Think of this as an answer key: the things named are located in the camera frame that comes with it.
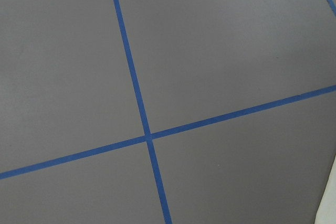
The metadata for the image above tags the beige printed t-shirt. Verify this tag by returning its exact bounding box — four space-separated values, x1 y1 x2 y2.
314 161 336 224

